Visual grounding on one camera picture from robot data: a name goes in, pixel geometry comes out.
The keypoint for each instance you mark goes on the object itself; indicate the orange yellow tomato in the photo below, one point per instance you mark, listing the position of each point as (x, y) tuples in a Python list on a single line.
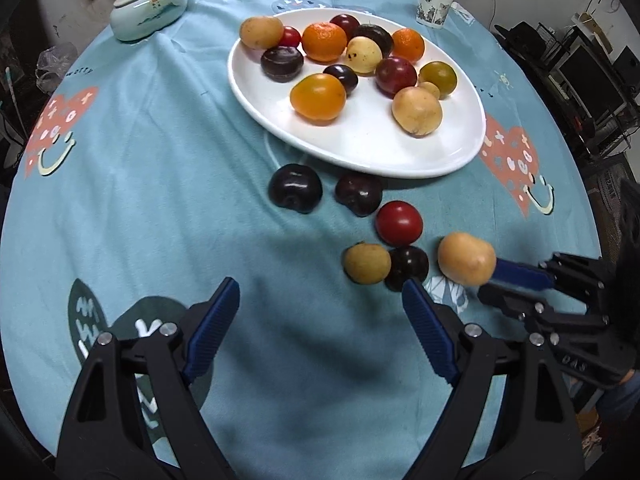
[(318, 96)]

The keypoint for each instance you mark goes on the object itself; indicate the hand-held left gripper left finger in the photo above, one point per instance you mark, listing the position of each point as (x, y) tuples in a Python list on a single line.
[(212, 327)]

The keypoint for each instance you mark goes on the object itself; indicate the teal printed tablecloth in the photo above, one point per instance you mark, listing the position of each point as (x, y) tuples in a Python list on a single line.
[(150, 185)]

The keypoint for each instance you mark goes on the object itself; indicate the dark red plum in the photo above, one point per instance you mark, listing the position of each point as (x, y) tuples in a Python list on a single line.
[(396, 75), (345, 22)]

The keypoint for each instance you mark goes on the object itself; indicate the large beige round fruit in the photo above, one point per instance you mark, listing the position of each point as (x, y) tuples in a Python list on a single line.
[(416, 111)]

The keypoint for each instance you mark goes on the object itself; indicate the small yellow fruit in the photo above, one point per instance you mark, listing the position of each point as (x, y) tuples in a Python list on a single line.
[(432, 90)]

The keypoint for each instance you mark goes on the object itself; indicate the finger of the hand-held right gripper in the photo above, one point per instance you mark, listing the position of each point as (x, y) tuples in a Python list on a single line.
[(520, 274), (510, 296)]

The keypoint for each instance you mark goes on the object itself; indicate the orange mandarin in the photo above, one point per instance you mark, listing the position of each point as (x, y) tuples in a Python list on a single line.
[(407, 43), (324, 41)]

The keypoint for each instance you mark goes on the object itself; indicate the tan oval fruit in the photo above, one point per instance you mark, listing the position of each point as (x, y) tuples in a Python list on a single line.
[(466, 258), (261, 31)]

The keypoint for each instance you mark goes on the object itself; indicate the red tomato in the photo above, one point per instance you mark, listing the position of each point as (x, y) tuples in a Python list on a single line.
[(399, 221), (291, 36)]

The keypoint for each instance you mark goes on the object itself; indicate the pale beige round fruit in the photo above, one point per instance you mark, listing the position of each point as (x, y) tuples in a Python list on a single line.
[(363, 54)]

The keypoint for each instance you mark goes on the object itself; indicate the pale green lidded ceramic dish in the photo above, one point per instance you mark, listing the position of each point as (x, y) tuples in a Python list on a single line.
[(147, 7)]

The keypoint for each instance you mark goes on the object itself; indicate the patterned paper cup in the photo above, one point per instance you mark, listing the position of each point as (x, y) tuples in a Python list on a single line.
[(434, 5)]

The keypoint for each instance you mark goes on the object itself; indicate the black shelf with electronics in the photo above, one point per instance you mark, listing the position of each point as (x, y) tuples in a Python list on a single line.
[(585, 75)]

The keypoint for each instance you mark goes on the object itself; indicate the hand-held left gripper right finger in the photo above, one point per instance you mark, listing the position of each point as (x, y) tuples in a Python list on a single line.
[(430, 330)]

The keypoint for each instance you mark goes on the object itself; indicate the white oval plate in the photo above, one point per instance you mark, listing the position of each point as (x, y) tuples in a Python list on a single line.
[(360, 145)]

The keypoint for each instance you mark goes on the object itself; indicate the green yellow tomato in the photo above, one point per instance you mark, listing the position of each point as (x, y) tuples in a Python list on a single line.
[(437, 77)]

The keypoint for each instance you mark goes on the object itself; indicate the clear plastic bag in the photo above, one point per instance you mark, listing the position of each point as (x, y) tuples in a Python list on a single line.
[(55, 67)]

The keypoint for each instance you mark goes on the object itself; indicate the dark ribbed fruit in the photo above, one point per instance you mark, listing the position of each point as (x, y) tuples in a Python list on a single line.
[(376, 35), (281, 62)]

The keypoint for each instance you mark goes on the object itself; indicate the small tan round fruit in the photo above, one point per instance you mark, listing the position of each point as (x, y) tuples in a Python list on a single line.
[(366, 262)]

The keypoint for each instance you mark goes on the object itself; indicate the dark purple plum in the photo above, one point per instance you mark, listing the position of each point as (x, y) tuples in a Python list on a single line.
[(341, 77), (358, 193), (409, 267), (295, 188)]

